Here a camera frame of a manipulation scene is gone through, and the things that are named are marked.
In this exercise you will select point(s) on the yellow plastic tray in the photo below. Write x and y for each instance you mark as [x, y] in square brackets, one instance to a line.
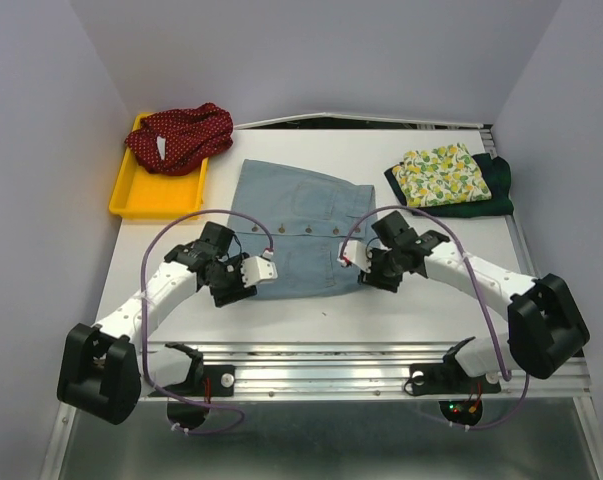
[139, 195]

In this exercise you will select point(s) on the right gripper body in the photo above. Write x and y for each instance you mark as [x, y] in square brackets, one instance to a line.
[386, 271]

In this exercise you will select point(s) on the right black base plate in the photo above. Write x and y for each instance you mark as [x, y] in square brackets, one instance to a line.
[462, 396]

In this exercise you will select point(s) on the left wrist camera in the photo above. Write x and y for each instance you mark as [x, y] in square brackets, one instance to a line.
[257, 270]

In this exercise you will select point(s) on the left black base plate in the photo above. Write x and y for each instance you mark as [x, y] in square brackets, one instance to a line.
[216, 385]

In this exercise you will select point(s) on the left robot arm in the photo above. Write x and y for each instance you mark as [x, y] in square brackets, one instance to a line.
[107, 367]

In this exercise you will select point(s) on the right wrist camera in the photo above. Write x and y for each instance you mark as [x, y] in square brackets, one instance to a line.
[354, 253]

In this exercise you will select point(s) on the light blue denim skirt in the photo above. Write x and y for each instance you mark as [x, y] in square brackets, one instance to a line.
[308, 214]

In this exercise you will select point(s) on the dark green skirt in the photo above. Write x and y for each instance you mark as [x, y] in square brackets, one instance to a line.
[497, 173]

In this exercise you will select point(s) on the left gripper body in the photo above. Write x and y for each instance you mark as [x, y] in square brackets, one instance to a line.
[228, 285]

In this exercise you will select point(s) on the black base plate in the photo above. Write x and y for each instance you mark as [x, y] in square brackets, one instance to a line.
[462, 396]
[216, 385]

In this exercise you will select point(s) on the lemon print skirt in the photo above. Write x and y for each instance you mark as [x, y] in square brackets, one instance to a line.
[442, 176]

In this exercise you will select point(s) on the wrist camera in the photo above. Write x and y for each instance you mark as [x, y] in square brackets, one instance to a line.
[257, 270]
[354, 253]

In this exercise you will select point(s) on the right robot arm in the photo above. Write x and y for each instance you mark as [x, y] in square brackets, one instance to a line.
[534, 324]

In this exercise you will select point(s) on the aluminium rail frame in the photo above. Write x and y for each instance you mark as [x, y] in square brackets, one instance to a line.
[321, 382]

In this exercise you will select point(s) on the red polka dot skirt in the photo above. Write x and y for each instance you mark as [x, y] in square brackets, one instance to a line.
[175, 142]

